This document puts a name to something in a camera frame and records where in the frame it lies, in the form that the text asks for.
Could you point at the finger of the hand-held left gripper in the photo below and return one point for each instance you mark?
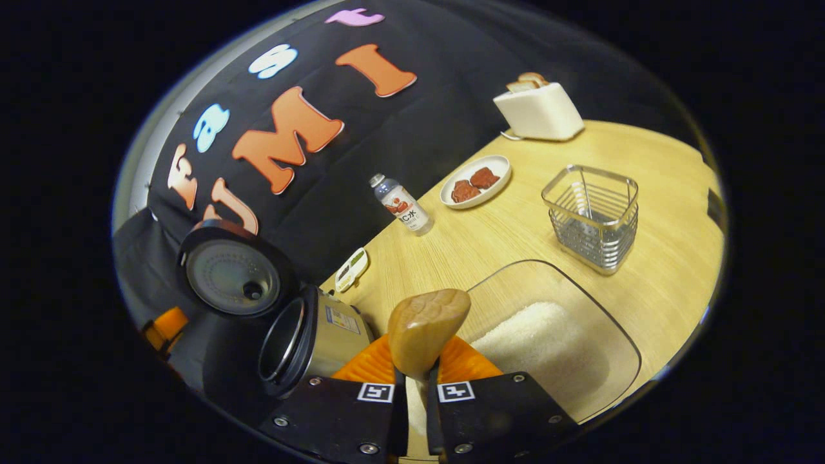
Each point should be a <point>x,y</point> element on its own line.
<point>166,325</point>

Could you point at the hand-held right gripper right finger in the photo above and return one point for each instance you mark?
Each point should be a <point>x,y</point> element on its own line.
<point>435,419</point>

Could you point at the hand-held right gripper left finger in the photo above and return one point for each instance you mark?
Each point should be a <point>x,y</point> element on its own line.
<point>399,419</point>

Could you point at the wooden spoon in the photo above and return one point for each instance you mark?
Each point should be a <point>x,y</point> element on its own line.
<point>425,328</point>

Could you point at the black rice cooker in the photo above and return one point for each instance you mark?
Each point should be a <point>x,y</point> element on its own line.
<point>322,335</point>

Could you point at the clear plastic rice container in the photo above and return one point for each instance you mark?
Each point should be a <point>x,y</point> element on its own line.
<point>606,380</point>

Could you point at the white divided bean dish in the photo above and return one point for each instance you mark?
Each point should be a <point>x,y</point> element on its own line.
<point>351,269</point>

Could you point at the small clear drink bottle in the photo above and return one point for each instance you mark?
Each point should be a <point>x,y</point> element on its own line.
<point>403,206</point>

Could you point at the red meat piece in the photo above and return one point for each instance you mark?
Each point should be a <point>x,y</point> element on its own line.
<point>485,177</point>
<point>465,191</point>

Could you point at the white round plate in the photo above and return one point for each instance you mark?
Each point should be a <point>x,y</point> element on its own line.
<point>499,166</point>

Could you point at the black backdrop cloth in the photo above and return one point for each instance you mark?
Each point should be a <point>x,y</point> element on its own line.
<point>419,116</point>

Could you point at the white toaster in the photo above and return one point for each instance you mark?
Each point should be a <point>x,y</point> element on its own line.
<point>541,113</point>

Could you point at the toast slice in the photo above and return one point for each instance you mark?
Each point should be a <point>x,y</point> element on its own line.
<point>519,86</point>
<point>533,78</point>

